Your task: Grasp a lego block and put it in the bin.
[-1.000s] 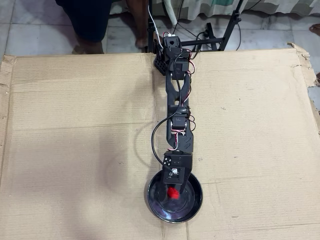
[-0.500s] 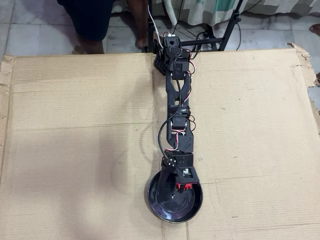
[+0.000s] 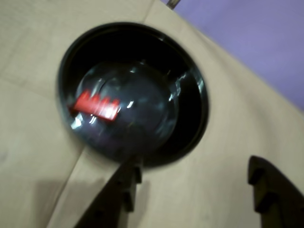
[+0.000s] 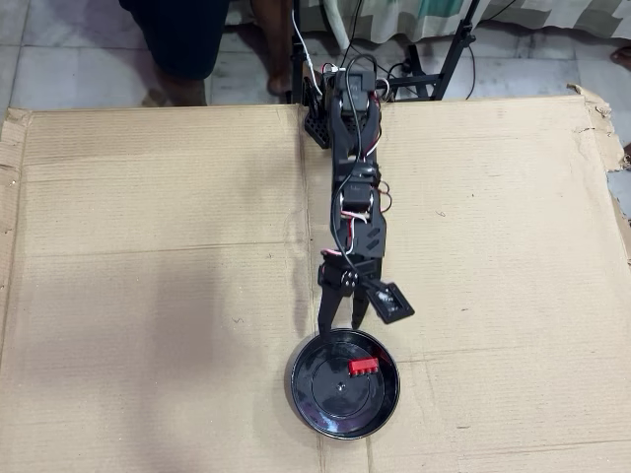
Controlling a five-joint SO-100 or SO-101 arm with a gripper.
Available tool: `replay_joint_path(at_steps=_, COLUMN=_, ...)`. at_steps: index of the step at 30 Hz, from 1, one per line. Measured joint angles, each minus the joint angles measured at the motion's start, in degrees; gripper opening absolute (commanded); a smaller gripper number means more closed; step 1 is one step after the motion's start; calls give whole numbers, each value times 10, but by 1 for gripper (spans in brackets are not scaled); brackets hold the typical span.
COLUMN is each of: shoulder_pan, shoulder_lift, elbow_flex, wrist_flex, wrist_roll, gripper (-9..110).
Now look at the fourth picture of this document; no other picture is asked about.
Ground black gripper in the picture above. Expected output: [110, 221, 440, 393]
[316, 248, 384, 341]

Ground red lego block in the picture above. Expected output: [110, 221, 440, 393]
[347, 357, 380, 376]

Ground black round plastic bowl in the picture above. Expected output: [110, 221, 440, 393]
[284, 327, 400, 440]

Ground black perforated base clamp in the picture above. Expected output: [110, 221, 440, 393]
[303, 108, 333, 149]

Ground brown cardboard sheet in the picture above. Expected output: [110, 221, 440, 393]
[0, 83, 631, 473]

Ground bare lower leg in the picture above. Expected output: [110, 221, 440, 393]
[248, 0, 297, 98]

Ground bare leg below shorts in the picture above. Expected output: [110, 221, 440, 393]
[143, 72, 208, 108]

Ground black metal stand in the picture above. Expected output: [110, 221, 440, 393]
[289, 0, 482, 103]

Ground dark shorts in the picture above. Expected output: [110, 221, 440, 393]
[117, 0, 233, 83]

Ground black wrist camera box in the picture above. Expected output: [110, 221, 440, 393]
[367, 278, 416, 326]

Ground black camera cable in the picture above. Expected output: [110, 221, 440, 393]
[328, 53, 380, 272]

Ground white power cable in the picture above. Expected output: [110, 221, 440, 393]
[292, 0, 321, 73]

